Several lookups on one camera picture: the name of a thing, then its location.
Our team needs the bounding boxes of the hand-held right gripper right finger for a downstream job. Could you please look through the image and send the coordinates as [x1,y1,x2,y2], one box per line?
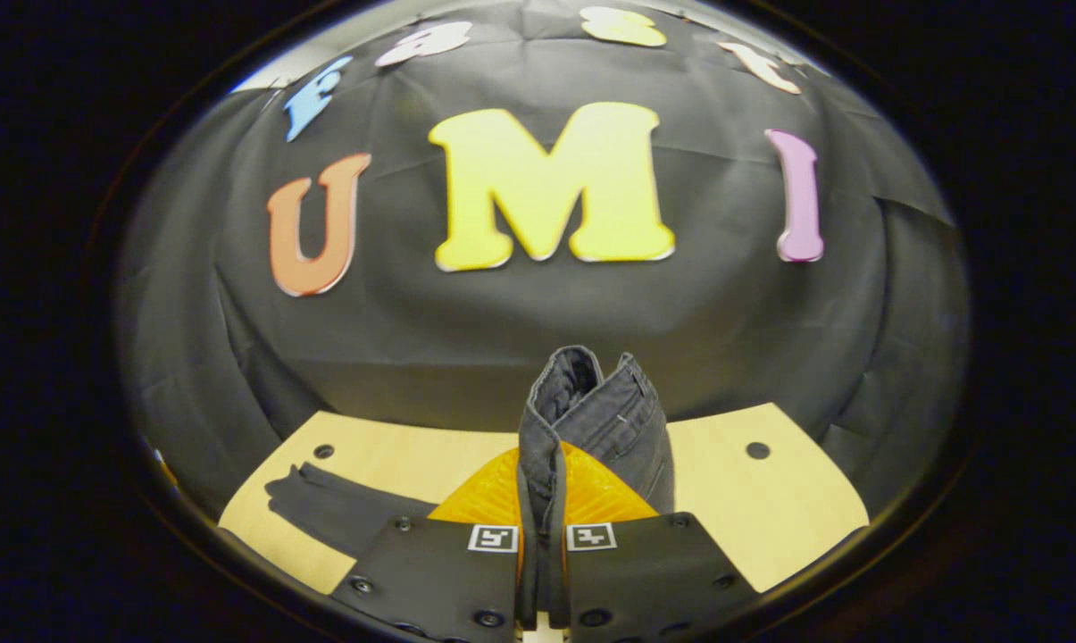
[563,442,760,642]

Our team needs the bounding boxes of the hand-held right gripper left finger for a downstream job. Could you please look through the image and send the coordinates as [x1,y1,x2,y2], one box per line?
[330,444,525,642]

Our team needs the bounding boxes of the black jeans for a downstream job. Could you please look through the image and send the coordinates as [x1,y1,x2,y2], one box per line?
[263,346,677,630]

